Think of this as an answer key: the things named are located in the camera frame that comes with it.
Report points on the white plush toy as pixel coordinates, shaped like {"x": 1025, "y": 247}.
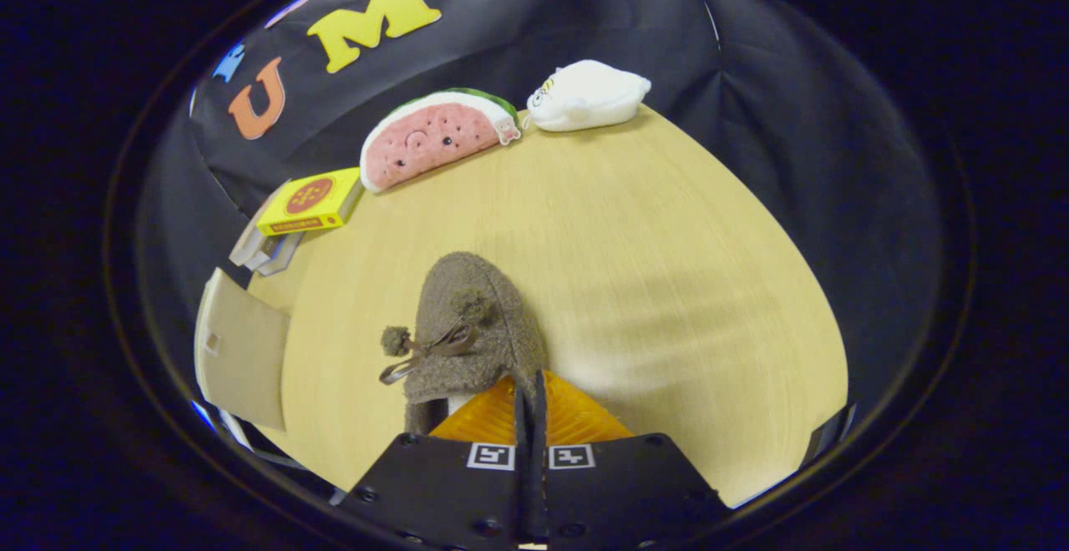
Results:
{"x": 589, "y": 96}

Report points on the cream storage box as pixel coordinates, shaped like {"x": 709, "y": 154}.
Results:
{"x": 242, "y": 351}

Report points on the brown fuzzy shoe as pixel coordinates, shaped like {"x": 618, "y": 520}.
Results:
{"x": 476, "y": 317}

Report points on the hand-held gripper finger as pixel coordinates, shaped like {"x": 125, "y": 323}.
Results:
{"x": 541, "y": 492}
{"x": 522, "y": 492}

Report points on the watermelon slice plush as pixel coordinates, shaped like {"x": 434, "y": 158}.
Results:
{"x": 434, "y": 138}

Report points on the blue book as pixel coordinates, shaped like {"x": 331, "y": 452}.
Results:
{"x": 280, "y": 255}

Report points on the yellow book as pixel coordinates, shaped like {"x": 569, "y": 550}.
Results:
{"x": 309, "y": 200}

